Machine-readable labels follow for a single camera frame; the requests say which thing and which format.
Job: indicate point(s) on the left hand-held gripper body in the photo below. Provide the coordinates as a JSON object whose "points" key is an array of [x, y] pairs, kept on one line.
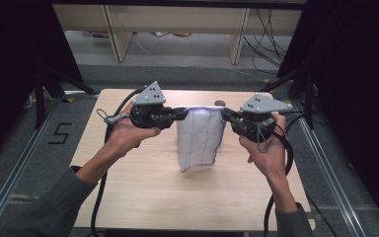
{"points": [[149, 115]]}

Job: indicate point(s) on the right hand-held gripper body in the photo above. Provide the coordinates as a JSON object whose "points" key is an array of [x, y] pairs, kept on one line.
{"points": [[258, 123]]}

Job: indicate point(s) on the black metal stand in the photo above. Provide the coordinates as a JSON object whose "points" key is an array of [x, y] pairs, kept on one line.
{"points": [[307, 98], [41, 98]]}

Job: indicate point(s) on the light wooden desk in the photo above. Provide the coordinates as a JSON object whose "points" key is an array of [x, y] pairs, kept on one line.
{"points": [[177, 19]]}

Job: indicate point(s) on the person's left hand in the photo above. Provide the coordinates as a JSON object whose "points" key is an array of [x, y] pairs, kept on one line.
{"points": [[125, 136]]}

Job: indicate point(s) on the black curtain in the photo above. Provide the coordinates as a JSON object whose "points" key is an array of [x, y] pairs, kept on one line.
{"points": [[13, 65], [358, 82]]}

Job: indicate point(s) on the dark round object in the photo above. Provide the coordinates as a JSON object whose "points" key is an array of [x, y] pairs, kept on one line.
{"points": [[219, 102]]}

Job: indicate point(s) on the aluminium floor rail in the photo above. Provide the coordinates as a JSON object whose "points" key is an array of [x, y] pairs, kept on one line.
{"points": [[16, 164], [329, 171]]}

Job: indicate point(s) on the white purple-checked cloth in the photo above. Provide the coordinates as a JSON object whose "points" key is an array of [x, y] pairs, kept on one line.
{"points": [[199, 138]]}

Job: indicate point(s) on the person's right hand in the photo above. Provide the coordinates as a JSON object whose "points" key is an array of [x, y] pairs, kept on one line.
{"points": [[269, 154]]}

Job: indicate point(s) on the yellow round object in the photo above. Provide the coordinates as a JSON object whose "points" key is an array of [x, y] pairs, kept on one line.
{"points": [[182, 34]]}

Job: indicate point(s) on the yellow tape piece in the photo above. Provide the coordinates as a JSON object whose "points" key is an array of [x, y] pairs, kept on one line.
{"points": [[67, 99], [286, 102]]}

